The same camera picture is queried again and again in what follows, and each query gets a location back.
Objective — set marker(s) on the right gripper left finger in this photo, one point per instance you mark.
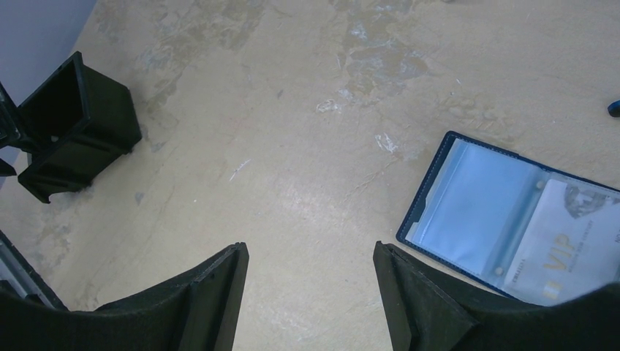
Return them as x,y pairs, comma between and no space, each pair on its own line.
195,310

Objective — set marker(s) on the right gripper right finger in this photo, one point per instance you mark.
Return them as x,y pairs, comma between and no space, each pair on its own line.
427,309

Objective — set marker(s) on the white VIP credit card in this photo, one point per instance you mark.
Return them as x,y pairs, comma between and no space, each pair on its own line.
570,246

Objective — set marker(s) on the black card tray box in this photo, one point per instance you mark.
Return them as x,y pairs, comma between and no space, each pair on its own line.
88,121

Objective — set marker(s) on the black aluminium mounting rail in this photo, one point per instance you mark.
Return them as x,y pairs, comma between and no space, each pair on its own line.
19,278

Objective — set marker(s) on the blue handled pliers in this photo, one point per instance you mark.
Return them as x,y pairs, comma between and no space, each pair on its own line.
614,109

